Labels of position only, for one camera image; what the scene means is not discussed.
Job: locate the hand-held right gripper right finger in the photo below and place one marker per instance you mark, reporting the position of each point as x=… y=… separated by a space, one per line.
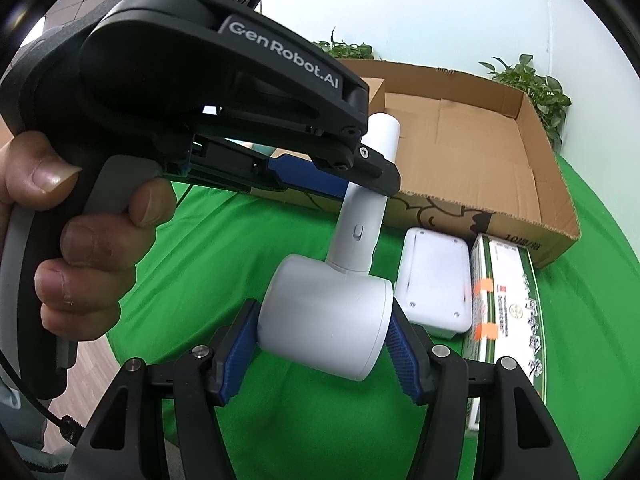
x=402 y=355

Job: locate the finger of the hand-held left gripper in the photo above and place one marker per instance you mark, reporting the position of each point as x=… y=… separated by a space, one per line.
x=375 y=172
x=305 y=175

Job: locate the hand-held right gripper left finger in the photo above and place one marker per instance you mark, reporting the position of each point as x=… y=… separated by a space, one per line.
x=240 y=345

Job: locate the long brown cardboard carton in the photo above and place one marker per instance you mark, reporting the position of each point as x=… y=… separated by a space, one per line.
x=375 y=95

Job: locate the white plastic device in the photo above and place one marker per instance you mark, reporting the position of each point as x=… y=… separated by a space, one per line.
x=435 y=280

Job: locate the white hair dryer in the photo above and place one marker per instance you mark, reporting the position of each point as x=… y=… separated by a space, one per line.
x=325 y=310

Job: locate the large cardboard box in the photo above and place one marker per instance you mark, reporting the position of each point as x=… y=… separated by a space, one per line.
x=475 y=160

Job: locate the green white medicine box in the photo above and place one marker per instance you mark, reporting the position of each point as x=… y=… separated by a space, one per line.
x=505 y=300

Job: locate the person's left hand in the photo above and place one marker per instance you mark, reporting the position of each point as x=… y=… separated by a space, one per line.
x=100 y=245

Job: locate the green tablecloth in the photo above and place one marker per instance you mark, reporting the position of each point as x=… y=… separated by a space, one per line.
x=300 y=240

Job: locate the green potted plant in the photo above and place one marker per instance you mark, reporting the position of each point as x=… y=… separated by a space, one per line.
x=345 y=50
x=535 y=90

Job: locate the grey blue clothing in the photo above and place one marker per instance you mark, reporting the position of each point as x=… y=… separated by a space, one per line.
x=25 y=440

